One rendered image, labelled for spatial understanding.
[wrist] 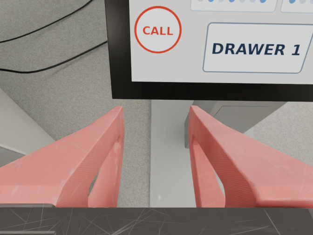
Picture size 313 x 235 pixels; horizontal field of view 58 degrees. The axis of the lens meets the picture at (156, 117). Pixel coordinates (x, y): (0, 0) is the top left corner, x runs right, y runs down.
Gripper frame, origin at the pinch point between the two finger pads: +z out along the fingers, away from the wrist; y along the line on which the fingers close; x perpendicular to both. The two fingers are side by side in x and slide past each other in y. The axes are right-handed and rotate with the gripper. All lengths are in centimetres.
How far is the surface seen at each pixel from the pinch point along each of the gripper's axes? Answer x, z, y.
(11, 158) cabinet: 27.3, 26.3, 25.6
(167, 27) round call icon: 0.3, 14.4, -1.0
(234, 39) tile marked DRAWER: 1.3, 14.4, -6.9
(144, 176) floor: 83, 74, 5
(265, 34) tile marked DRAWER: 0.9, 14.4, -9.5
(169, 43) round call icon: 1.7, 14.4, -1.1
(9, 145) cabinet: 24.2, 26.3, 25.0
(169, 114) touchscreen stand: 64, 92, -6
